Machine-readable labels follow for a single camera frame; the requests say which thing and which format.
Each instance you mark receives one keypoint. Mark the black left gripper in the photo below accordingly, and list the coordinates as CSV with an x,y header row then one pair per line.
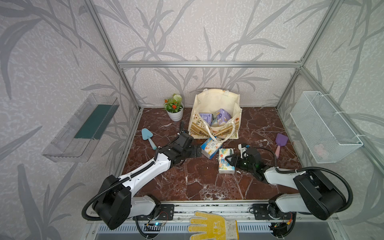
x,y
194,154

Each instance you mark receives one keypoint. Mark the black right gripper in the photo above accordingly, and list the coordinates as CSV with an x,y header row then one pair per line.
x,y
233,159

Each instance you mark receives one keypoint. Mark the elephant print tissue pack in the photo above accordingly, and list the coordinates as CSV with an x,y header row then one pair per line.
x,y
224,166

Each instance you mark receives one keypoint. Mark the floral blue tissue pack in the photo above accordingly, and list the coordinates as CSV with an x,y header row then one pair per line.
x,y
210,147

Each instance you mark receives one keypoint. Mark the purple tissue pack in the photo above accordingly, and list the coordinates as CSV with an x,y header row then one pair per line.
x,y
207,118
223,117

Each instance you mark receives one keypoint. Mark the cream floral canvas bag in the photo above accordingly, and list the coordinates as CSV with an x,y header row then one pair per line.
x,y
210,101

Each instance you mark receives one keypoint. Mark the light blue tissue pack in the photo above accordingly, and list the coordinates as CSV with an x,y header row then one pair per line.
x,y
214,123

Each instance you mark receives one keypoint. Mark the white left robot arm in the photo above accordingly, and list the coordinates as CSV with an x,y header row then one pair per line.
x,y
116,200

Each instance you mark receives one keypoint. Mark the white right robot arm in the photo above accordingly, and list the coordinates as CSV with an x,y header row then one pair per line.
x,y
321,192

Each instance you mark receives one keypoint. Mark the light blue toy spatula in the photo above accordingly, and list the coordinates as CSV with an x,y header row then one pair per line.
x,y
147,136

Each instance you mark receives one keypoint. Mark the purple toy spatula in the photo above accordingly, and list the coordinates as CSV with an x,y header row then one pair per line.
x,y
281,141

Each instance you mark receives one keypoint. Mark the potted plant red flowers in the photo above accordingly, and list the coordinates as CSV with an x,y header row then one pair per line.
x,y
174,107

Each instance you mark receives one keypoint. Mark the yellow knit work glove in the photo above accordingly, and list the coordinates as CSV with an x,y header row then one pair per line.
x,y
208,226

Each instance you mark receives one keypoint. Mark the small green circuit board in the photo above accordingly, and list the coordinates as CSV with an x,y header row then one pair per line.
x,y
155,226

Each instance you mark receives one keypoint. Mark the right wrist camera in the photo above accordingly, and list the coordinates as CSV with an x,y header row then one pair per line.
x,y
243,148

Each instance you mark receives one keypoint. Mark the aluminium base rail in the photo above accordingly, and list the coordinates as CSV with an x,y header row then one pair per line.
x,y
254,219

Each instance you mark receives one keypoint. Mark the white wire basket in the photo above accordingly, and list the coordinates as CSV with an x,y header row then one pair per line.
x,y
325,131

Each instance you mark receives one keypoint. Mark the clear plastic wall shelf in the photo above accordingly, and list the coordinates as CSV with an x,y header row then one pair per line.
x,y
80,136

